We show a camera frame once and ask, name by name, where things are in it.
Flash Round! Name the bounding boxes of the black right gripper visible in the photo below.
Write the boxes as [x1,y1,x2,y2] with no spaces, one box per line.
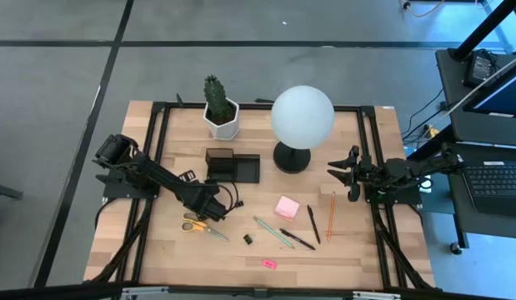
[327,144,376,188]

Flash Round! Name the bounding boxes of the yellow-handled scissors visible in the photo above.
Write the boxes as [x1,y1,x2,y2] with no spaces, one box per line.
[181,212,230,243]

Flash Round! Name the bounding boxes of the orange pencil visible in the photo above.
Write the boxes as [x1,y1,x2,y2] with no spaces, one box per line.
[327,191,337,243]

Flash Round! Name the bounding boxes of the black ballpoint pen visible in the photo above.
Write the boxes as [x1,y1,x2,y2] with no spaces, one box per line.
[278,227,317,252]
[306,204,322,245]

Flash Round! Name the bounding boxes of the pink sticky note pad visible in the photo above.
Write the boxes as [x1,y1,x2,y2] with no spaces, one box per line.
[273,195,301,223]

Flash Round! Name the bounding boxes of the green pencil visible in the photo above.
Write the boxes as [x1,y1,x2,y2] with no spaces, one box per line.
[252,215,295,250]

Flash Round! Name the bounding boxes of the black desk organizer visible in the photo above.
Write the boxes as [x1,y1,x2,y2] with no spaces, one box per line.
[204,147,262,185]

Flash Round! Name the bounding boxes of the white globe table lamp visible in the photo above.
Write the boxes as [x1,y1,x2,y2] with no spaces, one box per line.
[270,84,336,175]

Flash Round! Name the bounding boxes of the white hexagonal plant pot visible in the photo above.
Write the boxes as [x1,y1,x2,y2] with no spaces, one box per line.
[202,97,241,142]

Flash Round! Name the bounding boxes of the small white box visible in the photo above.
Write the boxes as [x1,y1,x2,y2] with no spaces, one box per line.
[418,174,433,195]

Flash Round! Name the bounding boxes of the black rig crossbar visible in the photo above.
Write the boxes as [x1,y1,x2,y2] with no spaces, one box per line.
[0,282,516,300]

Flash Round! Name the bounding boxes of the green cactus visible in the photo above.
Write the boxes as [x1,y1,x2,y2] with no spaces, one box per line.
[203,73,236,122]

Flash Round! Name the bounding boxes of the black keyboard tray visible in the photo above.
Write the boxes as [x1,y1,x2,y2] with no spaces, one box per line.
[443,141,516,220]

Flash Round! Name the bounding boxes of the black side desk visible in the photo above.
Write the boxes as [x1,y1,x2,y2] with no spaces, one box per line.
[434,48,516,148]

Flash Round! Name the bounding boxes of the black keyboard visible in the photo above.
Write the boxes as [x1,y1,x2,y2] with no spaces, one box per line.
[461,160,516,218]

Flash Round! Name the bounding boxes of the black power adapter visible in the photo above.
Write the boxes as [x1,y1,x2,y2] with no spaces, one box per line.
[463,49,499,89]

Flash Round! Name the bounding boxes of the thin white rod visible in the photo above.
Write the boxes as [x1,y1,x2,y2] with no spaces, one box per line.
[443,52,516,118]

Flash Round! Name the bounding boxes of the black computer monitor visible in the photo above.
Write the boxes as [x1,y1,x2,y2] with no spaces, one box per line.
[462,57,516,120]

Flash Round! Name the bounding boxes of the black stand pole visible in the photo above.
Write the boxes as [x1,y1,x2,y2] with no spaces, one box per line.
[448,0,516,63]

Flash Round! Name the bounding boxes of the grey furniture foot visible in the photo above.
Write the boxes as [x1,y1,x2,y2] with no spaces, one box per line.
[0,181,24,201]

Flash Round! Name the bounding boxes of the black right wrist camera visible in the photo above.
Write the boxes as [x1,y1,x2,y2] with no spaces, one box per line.
[347,182,362,203]

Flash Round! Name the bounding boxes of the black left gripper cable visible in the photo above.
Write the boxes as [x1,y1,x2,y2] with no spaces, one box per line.
[218,182,245,209]

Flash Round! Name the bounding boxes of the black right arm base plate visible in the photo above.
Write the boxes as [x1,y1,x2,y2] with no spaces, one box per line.
[363,182,423,207]

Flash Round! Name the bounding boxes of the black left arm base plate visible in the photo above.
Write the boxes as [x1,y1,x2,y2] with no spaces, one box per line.
[102,166,161,200]

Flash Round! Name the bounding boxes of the black aluminium table frame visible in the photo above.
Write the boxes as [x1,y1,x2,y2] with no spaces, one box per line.
[84,99,436,293]

